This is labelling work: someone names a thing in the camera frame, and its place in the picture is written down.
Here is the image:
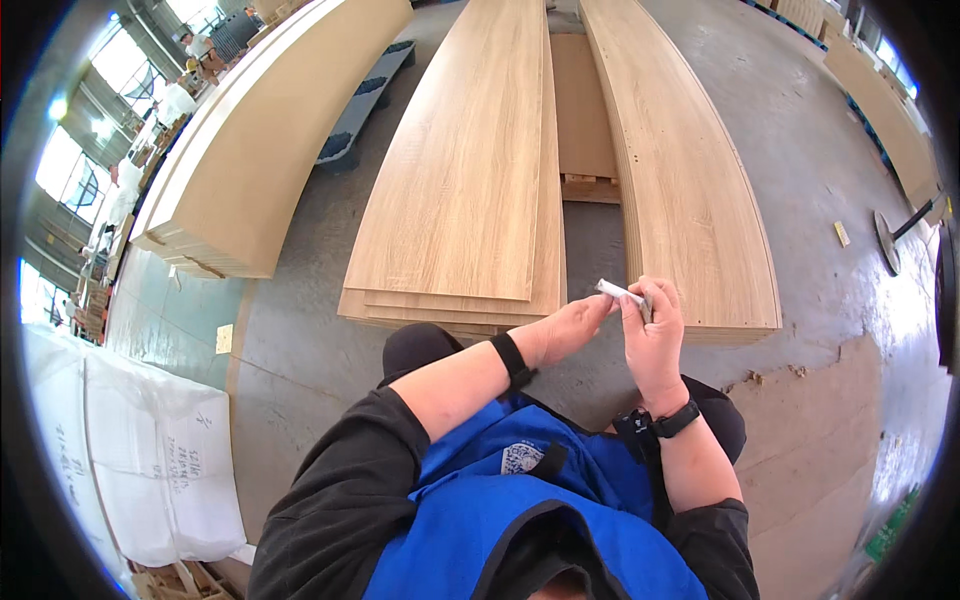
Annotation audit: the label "person's left hand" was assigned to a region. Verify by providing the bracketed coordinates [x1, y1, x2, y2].
[525, 294, 624, 369]

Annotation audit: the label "person's right hand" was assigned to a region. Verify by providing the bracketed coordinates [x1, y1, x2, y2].
[618, 276, 688, 412]

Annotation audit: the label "white cylindrical stick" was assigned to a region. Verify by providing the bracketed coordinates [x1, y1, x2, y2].
[594, 279, 654, 324]

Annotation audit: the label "black wrist band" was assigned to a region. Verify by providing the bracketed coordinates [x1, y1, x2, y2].
[613, 399, 702, 453]
[490, 332, 538, 390]

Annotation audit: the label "wooden pallet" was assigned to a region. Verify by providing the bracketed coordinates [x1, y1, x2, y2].
[560, 173, 623, 206]

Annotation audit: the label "narrow stack of oak panels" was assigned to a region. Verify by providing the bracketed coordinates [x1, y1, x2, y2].
[579, 0, 783, 347]

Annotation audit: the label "wide stack of oak panels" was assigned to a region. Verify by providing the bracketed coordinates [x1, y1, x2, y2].
[337, 0, 568, 340]

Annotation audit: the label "plain brown board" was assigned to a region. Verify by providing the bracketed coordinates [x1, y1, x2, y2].
[549, 33, 622, 181]

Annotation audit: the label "person's body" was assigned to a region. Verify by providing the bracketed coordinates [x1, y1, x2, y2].
[247, 386, 760, 600]

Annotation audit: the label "brown cardboard sheet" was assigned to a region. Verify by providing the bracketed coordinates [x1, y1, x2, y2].
[718, 333, 888, 600]

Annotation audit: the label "black stand with round base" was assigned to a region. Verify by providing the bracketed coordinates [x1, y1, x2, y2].
[873, 190, 948, 278]

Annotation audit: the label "grey plastic pallet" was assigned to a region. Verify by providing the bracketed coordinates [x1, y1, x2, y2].
[314, 39, 418, 172]

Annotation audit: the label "distant stack of beige panels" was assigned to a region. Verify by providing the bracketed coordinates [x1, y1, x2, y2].
[822, 36, 948, 228]

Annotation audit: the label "green printed pack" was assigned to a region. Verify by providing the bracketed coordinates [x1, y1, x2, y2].
[862, 486, 922, 565]

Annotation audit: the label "tall stack of beige panels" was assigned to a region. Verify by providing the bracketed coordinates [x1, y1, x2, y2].
[129, 0, 416, 281]

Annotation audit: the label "white wrapped packages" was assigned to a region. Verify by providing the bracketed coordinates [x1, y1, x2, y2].
[21, 322, 249, 582]

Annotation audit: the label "cluttered work tables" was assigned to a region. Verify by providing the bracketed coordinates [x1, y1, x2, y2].
[66, 71, 202, 348]

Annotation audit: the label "heap of wood scraps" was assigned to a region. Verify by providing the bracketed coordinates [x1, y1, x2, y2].
[129, 558, 243, 600]

